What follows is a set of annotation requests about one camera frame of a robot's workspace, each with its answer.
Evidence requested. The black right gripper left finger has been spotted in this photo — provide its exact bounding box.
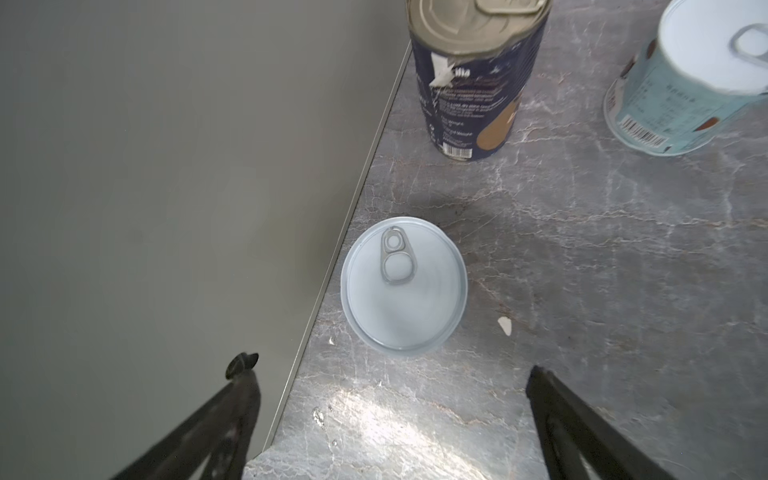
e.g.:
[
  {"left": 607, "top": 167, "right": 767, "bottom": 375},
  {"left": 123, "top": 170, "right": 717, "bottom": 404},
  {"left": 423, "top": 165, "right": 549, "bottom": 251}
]
[{"left": 115, "top": 352, "right": 261, "bottom": 479}]

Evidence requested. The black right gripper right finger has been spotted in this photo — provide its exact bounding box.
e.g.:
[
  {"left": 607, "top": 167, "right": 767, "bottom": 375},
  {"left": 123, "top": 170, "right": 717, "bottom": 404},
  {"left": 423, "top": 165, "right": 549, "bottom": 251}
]
[{"left": 526, "top": 365, "right": 673, "bottom": 480}]

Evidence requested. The yellow label can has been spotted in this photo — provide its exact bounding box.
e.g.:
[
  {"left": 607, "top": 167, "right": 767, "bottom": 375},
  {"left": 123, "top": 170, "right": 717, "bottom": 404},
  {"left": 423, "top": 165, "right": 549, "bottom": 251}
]
[{"left": 340, "top": 216, "right": 468, "bottom": 357}]

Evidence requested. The dark blue can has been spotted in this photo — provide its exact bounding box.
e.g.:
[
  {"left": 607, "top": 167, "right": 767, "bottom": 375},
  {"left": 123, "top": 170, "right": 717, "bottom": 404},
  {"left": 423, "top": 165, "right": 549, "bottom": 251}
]
[{"left": 406, "top": 0, "right": 552, "bottom": 162}]

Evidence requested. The teal label can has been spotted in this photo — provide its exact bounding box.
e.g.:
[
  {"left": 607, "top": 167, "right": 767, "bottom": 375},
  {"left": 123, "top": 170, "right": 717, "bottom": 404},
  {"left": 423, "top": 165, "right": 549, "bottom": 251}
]
[{"left": 603, "top": 0, "right": 767, "bottom": 156}]

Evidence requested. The grey metal cabinet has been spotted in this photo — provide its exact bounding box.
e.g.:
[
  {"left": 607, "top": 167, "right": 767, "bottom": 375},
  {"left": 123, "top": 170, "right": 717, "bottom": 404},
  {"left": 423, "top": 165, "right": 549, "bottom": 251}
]
[{"left": 1, "top": 1, "right": 409, "bottom": 479}]

